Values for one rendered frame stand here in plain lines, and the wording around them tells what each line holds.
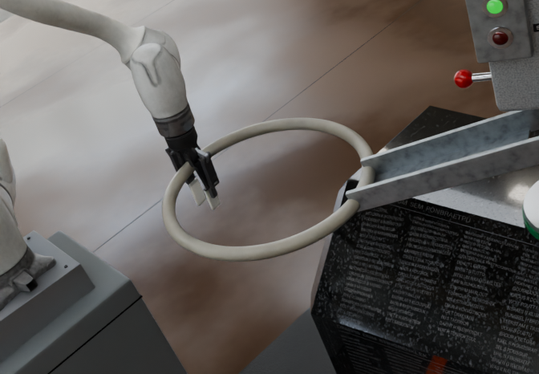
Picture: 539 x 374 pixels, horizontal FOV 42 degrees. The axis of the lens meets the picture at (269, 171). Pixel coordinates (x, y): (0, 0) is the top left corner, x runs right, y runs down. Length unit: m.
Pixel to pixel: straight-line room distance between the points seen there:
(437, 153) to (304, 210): 1.59
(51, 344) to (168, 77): 0.64
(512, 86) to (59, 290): 1.06
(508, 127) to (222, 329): 1.54
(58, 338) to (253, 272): 1.29
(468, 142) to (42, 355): 1.00
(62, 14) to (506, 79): 0.92
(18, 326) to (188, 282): 1.34
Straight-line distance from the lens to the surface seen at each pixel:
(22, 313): 1.67
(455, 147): 1.45
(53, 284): 1.67
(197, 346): 2.64
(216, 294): 2.80
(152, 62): 1.56
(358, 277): 1.62
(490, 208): 1.49
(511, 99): 1.18
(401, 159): 1.50
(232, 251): 1.42
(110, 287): 1.70
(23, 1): 1.54
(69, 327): 1.67
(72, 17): 1.62
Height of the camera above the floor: 1.75
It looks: 32 degrees down
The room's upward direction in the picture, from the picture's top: 22 degrees counter-clockwise
